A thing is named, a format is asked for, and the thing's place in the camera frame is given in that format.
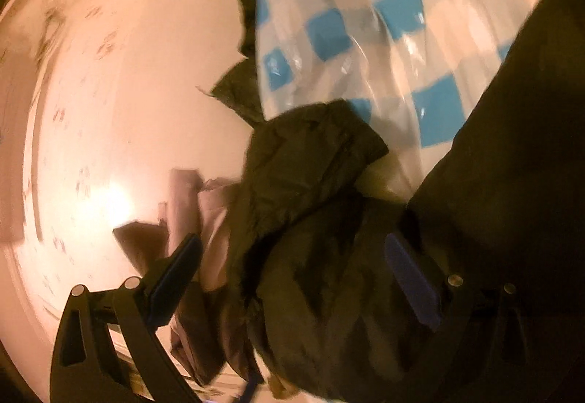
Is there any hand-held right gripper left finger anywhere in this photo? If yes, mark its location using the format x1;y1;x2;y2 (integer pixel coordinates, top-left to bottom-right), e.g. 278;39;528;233
48;233;204;403

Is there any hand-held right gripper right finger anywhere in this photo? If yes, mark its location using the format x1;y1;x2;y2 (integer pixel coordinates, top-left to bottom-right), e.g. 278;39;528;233
384;233;540;403

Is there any black down jacket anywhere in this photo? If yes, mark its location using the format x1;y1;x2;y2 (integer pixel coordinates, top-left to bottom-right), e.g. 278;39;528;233
196;0;585;403

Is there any grey brown cloth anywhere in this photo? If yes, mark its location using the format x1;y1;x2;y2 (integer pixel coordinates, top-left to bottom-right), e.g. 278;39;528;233
113;168;245;388

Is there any blue white checkered bed sheet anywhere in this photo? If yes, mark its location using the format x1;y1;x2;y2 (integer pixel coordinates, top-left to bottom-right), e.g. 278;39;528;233
253;0;551;203

